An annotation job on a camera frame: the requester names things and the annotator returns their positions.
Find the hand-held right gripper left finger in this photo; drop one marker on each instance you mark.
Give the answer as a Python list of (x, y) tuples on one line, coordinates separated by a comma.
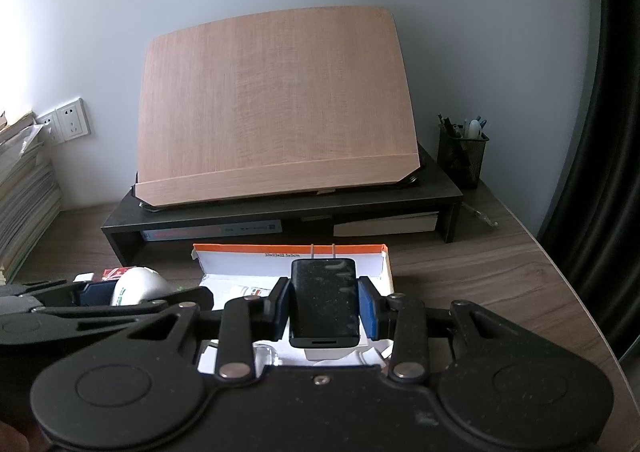
[(285, 312)]

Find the clear plastic wrapper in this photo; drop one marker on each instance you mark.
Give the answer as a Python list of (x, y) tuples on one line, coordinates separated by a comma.
[(482, 218)]

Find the black pen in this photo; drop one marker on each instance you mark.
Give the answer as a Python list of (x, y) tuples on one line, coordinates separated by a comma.
[(446, 125)]

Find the stack of books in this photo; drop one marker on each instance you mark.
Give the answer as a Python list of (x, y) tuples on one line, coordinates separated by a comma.
[(25, 192)]

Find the black charger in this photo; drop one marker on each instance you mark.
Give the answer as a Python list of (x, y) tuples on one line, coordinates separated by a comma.
[(325, 302)]

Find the orange and white box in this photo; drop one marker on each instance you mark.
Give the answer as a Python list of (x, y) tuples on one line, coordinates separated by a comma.
[(240, 262)]

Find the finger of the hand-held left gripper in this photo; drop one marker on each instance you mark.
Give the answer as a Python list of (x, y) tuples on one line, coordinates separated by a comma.
[(197, 296), (95, 293)]

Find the white wall socket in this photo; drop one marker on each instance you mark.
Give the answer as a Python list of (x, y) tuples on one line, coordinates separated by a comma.
[(48, 128), (72, 120)]

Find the black mesh pen holder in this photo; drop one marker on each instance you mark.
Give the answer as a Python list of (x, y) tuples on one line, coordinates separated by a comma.
[(462, 162)]

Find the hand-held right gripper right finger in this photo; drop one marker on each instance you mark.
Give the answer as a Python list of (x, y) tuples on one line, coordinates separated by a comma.
[(367, 312)]

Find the white mosquito repellent heater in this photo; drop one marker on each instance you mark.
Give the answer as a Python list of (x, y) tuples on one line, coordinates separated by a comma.
[(140, 284)]

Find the black desk riser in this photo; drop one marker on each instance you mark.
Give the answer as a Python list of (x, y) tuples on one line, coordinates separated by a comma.
[(300, 204)]

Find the wooden board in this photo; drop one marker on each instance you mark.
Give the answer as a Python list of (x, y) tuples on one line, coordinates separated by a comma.
[(275, 107)]

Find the red and blue small box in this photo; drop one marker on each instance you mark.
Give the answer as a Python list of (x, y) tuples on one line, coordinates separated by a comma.
[(112, 274)]

